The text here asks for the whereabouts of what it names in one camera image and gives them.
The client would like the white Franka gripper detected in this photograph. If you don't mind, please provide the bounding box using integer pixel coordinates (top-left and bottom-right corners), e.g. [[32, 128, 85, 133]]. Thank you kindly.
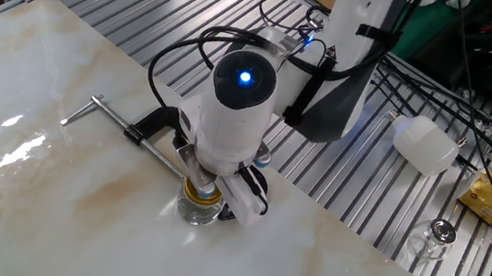
[[160, 95, 286, 232]]

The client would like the gold metal jar lid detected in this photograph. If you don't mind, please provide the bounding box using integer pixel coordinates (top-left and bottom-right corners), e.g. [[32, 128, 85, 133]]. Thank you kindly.
[[180, 178, 224, 211]]

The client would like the clear glass jar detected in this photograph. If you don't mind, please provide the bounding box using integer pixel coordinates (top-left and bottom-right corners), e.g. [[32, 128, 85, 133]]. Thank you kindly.
[[172, 191, 225, 231]]

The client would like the black C-clamp with steel screw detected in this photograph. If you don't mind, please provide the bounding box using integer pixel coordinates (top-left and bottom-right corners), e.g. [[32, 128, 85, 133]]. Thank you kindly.
[[47, 88, 282, 228]]

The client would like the small glass jar silver lid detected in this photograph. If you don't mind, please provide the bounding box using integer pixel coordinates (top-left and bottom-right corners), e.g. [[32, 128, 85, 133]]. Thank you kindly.
[[398, 212, 461, 276]]

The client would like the white LED bulb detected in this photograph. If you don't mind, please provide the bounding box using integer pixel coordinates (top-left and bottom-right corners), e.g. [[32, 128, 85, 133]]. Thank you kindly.
[[376, 108, 472, 183]]

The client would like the green mat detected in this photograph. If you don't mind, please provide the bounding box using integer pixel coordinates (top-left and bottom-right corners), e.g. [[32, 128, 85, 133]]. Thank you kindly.
[[389, 0, 458, 68]]

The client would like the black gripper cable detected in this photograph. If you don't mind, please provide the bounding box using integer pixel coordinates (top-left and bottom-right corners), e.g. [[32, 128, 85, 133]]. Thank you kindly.
[[230, 162, 277, 217]]

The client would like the black camera cable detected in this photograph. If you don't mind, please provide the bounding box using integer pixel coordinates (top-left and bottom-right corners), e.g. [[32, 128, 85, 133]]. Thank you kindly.
[[140, 14, 275, 134]]

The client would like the black table cable bundle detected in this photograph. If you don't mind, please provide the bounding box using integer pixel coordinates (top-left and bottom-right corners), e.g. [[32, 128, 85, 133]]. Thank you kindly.
[[355, 48, 492, 187]]

